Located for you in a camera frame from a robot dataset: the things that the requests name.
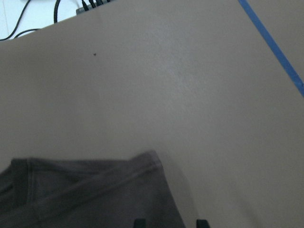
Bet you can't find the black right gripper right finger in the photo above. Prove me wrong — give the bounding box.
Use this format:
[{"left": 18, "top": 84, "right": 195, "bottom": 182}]
[{"left": 196, "top": 219, "right": 209, "bottom": 228}]

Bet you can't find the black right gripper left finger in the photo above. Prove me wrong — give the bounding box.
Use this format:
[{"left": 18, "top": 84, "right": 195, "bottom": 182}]
[{"left": 133, "top": 218, "right": 145, "bottom": 228}]

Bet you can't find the dark brown t-shirt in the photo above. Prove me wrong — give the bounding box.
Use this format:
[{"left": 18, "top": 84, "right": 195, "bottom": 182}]
[{"left": 0, "top": 151, "right": 184, "bottom": 228}]

